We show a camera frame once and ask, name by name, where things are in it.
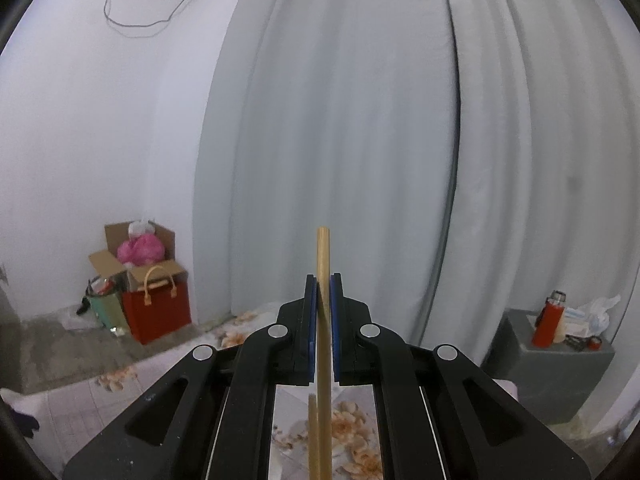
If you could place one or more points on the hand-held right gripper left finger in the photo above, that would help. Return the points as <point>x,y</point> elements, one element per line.
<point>311,330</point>

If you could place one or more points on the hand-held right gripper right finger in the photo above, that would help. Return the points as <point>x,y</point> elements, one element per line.
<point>336,330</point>

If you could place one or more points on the wooden chopstick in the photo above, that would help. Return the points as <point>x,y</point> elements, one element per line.
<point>313,440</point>
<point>323,260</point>

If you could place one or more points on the floral checked tablecloth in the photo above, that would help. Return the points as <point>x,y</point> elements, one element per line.
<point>345,425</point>

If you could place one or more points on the red gift bag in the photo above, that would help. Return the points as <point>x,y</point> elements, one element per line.
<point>160,312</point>

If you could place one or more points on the pink plastic bag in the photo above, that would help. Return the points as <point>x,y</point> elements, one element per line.
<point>140,250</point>

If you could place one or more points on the small white plastic bag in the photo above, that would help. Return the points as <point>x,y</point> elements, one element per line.
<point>141,227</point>

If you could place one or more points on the green paper bag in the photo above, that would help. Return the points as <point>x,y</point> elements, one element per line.
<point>107,310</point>

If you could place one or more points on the red thermos bottle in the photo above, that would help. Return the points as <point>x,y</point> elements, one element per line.
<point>547,322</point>

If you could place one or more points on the grey side cabinet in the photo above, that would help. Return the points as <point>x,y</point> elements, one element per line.
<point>545,380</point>

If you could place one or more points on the brown cardboard box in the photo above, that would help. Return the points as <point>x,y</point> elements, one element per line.
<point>107,260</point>

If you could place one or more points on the white curtain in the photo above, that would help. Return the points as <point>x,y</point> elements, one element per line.
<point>540,135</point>
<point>325,110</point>

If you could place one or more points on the cream cylinder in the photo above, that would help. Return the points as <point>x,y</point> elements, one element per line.
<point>560,331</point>

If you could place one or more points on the black item on floor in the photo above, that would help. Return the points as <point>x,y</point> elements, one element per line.
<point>81,307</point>

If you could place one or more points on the black scissors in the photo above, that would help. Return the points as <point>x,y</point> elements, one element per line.
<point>576,342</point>

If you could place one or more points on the red tape roll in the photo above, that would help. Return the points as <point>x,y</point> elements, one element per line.
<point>594,344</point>

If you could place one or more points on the crumpled white plastic bag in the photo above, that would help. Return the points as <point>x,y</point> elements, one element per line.
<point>595,315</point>

